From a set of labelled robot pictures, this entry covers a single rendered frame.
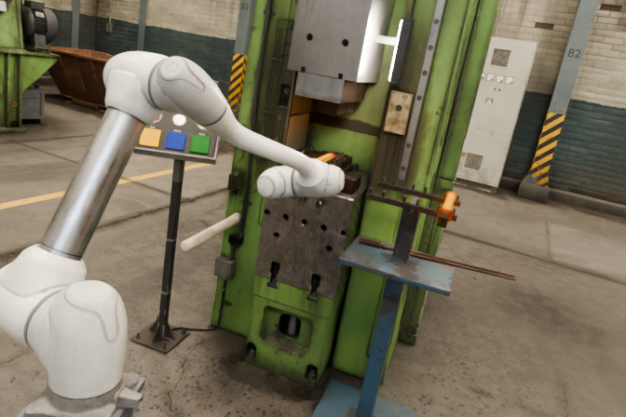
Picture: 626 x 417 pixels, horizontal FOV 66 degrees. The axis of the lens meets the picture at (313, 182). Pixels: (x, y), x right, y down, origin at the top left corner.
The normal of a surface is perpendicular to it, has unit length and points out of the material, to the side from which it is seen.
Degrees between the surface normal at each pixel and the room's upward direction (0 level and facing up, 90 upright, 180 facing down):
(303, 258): 90
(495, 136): 90
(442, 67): 90
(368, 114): 90
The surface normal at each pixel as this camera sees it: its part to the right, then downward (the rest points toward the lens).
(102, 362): 0.65, 0.27
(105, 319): 0.77, -0.11
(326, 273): -0.32, 0.18
